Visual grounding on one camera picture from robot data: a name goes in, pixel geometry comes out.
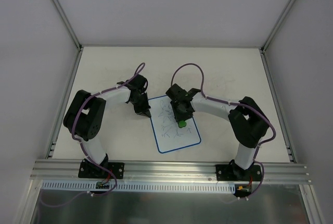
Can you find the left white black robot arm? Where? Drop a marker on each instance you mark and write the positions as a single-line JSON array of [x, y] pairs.
[[84, 116]]

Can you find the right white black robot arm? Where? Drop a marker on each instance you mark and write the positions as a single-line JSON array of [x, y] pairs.
[[247, 120]]

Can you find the white slotted cable duct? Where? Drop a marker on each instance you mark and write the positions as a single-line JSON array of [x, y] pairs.
[[123, 186]]

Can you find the green whiteboard eraser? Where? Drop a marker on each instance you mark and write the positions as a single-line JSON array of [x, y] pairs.
[[182, 124]]

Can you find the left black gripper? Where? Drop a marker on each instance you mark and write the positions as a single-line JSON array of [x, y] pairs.
[[142, 108]]

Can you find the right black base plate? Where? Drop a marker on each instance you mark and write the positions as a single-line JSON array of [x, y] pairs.
[[223, 172]]

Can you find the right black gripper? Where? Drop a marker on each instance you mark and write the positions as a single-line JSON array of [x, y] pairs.
[[182, 116]]

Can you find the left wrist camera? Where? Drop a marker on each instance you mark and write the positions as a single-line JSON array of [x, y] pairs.
[[139, 83]]

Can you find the left aluminium frame post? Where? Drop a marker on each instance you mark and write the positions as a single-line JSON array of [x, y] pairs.
[[65, 21]]

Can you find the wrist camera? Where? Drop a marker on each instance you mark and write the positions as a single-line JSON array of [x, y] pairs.
[[139, 83], [175, 92]]

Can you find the right aluminium frame post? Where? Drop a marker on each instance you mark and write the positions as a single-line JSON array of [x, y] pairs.
[[278, 24]]

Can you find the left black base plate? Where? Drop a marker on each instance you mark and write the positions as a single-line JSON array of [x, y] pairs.
[[88, 170]]

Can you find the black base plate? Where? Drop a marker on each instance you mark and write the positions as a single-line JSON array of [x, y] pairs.
[[88, 170], [223, 172]]

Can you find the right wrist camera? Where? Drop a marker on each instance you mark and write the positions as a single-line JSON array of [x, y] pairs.
[[175, 92]]

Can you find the aluminium mounting rail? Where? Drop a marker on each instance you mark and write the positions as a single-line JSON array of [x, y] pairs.
[[167, 171]]

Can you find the aluminium frame post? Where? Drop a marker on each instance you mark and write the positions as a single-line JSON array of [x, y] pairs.
[[65, 21], [278, 24]]

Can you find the blue framed small whiteboard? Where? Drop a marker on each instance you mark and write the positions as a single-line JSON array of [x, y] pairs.
[[168, 135]]

